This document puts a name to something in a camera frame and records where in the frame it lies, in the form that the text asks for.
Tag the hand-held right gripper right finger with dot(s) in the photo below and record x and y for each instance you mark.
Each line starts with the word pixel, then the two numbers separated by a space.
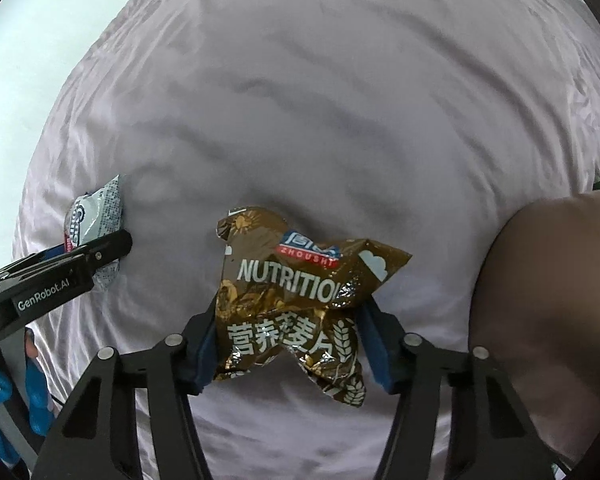
pixel 375 350

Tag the brown snack packet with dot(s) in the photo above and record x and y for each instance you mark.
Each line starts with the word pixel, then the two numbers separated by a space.
pixel 290 280

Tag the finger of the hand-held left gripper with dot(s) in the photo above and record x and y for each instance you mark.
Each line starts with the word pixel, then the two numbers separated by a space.
pixel 105 247

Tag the white blue snack packet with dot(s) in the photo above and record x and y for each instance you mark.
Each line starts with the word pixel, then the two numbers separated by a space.
pixel 97 210

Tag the purple bed sheet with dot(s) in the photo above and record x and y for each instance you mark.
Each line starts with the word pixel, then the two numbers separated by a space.
pixel 330 110

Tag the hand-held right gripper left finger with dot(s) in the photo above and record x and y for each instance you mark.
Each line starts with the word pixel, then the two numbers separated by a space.
pixel 207 357

